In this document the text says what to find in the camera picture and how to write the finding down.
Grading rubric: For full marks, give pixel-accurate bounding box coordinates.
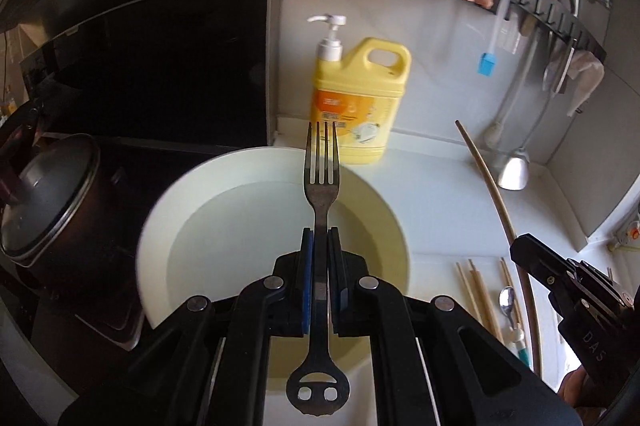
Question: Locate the dark metal fork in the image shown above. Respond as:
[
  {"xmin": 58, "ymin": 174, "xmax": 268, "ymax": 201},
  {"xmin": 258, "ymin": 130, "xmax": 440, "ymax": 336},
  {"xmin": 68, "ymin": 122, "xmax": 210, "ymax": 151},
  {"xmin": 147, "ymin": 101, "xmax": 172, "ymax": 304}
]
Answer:
[{"xmin": 286, "ymin": 121, "xmax": 350, "ymax": 417}]

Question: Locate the white wall outlet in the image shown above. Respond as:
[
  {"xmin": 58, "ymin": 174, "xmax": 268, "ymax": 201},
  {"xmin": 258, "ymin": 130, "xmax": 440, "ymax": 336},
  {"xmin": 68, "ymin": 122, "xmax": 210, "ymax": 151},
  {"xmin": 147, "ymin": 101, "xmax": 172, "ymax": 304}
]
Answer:
[{"xmin": 612, "ymin": 216, "xmax": 640, "ymax": 251}]

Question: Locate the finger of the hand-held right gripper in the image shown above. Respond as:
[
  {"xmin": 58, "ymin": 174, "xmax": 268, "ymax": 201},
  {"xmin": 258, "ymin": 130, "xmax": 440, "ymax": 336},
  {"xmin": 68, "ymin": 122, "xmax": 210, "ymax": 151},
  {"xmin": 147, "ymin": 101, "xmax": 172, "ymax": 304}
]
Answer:
[{"xmin": 510, "ymin": 233, "xmax": 571, "ymax": 294}]

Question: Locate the teal handled metal spoon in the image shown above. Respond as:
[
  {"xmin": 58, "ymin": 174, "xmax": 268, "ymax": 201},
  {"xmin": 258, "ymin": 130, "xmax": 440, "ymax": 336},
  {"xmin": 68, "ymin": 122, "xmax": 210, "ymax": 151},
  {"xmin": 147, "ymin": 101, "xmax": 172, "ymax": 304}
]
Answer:
[{"xmin": 498, "ymin": 286, "xmax": 533, "ymax": 371}]

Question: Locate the person's right hand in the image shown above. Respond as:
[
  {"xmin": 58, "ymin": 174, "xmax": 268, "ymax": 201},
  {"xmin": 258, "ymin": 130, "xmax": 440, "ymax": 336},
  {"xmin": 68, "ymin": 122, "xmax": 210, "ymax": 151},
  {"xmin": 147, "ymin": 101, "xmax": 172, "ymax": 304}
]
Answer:
[{"xmin": 557, "ymin": 368, "xmax": 598, "ymax": 407}]

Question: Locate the white hanging cloth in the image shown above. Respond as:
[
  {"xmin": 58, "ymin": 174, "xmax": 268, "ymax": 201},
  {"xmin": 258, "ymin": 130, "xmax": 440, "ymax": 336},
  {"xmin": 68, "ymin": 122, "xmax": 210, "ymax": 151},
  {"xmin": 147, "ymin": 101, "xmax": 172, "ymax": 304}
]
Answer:
[{"xmin": 545, "ymin": 50, "xmax": 605, "ymax": 117}]

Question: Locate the short wooden chopstick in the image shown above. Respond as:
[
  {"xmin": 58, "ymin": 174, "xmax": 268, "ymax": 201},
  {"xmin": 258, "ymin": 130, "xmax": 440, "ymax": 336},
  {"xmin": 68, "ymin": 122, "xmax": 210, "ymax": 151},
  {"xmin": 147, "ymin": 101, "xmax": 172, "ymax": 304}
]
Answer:
[
  {"xmin": 467, "ymin": 258, "xmax": 498, "ymax": 332},
  {"xmin": 499, "ymin": 257, "xmax": 525, "ymax": 332},
  {"xmin": 454, "ymin": 262, "xmax": 485, "ymax": 327},
  {"xmin": 474, "ymin": 270, "xmax": 505, "ymax": 343}
]

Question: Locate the dark pot with glass lid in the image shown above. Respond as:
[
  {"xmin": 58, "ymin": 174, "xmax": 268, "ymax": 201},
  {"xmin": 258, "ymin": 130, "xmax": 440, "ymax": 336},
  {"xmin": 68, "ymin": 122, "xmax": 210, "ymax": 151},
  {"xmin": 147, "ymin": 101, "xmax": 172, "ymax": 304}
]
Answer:
[{"xmin": 0, "ymin": 133, "xmax": 126, "ymax": 297}]

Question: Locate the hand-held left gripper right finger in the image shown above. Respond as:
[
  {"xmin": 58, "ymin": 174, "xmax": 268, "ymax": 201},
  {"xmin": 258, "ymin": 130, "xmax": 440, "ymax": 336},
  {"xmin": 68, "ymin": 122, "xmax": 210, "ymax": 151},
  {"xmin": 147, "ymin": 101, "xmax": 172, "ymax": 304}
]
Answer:
[{"xmin": 327, "ymin": 228, "xmax": 583, "ymax": 426}]

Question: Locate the yellow detergent pump bottle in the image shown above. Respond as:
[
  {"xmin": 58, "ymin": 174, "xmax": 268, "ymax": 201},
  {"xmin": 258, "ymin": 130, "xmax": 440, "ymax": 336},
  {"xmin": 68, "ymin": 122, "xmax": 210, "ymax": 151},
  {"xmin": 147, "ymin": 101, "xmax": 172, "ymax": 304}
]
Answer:
[{"xmin": 306, "ymin": 14, "xmax": 412, "ymax": 165}]

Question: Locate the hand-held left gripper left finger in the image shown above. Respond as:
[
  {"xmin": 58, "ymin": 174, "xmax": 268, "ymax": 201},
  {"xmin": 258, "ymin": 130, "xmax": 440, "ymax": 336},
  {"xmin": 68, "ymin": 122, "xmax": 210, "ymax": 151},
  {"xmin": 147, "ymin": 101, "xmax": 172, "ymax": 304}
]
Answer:
[{"xmin": 57, "ymin": 228, "xmax": 316, "ymax": 426}]

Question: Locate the black range hood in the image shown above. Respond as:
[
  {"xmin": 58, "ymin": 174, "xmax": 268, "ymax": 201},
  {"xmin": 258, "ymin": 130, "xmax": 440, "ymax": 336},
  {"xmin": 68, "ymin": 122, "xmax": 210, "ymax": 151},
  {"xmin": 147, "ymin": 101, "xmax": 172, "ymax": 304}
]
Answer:
[{"xmin": 0, "ymin": 0, "xmax": 273, "ymax": 157}]

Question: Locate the metal spatula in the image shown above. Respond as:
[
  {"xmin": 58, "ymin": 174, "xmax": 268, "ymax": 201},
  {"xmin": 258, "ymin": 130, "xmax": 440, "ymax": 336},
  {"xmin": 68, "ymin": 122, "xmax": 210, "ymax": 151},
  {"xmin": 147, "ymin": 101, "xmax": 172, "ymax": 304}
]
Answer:
[{"xmin": 497, "ymin": 30, "xmax": 576, "ymax": 191}]

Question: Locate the long wooden chopstick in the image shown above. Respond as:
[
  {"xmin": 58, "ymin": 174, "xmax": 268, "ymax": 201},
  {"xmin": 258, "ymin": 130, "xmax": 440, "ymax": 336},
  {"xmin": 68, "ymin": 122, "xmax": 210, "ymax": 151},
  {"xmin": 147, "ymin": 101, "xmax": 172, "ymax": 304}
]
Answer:
[{"xmin": 454, "ymin": 120, "xmax": 545, "ymax": 379}]

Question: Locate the black gas stove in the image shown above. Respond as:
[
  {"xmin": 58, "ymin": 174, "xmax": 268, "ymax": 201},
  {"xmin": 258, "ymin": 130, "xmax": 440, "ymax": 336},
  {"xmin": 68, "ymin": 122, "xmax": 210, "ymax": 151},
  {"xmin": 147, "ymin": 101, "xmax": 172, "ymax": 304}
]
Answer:
[{"xmin": 0, "ymin": 251, "xmax": 147, "ymax": 354}]

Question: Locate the blue silicone brush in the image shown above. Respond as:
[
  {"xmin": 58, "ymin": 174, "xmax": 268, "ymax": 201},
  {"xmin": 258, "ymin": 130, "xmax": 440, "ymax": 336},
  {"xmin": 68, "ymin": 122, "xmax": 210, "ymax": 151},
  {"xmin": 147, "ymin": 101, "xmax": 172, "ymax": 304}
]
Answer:
[{"xmin": 478, "ymin": 0, "xmax": 511, "ymax": 76}]

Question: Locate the white bowl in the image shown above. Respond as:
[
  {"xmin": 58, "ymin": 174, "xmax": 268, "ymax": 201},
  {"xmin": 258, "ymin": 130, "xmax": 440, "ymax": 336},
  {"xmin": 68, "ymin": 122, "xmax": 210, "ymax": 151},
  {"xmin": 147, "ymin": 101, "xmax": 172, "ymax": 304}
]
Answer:
[{"xmin": 136, "ymin": 147, "xmax": 412, "ymax": 397}]

